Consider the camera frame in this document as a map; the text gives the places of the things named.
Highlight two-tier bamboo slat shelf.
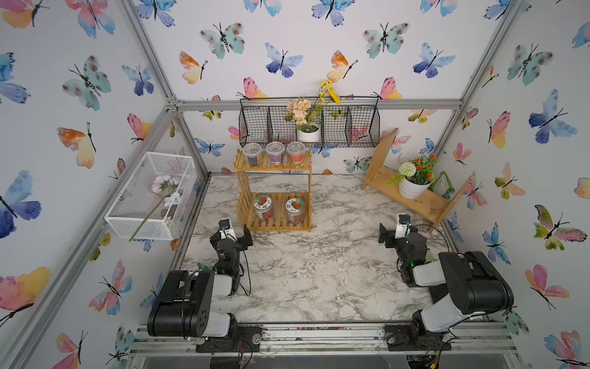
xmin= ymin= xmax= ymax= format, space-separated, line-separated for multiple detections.
xmin=234 ymin=150 xmax=312 ymax=232

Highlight tomato seed jar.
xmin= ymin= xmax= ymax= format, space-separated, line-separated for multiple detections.
xmin=253 ymin=195 xmax=275 ymax=223
xmin=285 ymin=198 xmax=306 ymax=225

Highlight clear tub dark seeds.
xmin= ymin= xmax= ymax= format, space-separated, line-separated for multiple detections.
xmin=243 ymin=142 xmax=263 ymax=168

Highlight clear tub purple seeds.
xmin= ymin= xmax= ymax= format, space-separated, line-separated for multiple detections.
xmin=265 ymin=141 xmax=286 ymax=165

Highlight clear tub red seeds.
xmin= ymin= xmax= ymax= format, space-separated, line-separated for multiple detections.
xmin=287 ymin=141 xmax=307 ymax=165

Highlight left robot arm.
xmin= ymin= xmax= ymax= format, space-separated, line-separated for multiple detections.
xmin=147 ymin=219 xmax=253 ymax=340

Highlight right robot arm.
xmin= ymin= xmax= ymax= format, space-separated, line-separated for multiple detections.
xmin=378 ymin=224 xmax=514 ymax=335

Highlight tilted wooden corner shelf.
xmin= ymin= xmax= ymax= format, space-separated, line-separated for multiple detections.
xmin=361 ymin=129 xmax=472 ymax=233

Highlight green seed packet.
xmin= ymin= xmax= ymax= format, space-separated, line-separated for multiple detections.
xmin=430 ymin=171 xmax=455 ymax=200

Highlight white pot orange flowers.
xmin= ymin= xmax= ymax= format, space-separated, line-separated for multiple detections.
xmin=388 ymin=154 xmax=438 ymax=200

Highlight pink artificial flower stem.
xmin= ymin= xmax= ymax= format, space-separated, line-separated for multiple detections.
xmin=129 ymin=174 xmax=183 ymax=241

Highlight white pot beige flowers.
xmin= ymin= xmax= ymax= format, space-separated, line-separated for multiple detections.
xmin=284 ymin=78 xmax=341 ymax=142

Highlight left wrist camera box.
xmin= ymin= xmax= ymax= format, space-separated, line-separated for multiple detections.
xmin=218 ymin=218 xmax=238 ymax=241

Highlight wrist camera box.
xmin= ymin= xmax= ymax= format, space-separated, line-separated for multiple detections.
xmin=218 ymin=218 xmax=238 ymax=241
xmin=395 ymin=214 xmax=411 ymax=238

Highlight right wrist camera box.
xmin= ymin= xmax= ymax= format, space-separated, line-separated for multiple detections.
xmin=395 ymin=214 xmax=411 ymax=238

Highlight green handled garden tool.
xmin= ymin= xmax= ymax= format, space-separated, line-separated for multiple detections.
xmin=198 ymin=263 xmax=214 ymax=272

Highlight white mesh wall box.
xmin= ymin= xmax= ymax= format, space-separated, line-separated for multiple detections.
xmin=104 ymin=152 xmax=197 ymax=241

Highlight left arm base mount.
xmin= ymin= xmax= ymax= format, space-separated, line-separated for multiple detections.
xmin=195 ymin=324 xmax=263 ymax=354

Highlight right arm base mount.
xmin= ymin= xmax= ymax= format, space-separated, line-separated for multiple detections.
xmin=384 ymin=324 xmax=446 ymax=352

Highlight black wire wall basket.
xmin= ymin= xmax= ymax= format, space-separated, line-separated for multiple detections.
xmin=238 ymin=96 xmax=380 ymax=149

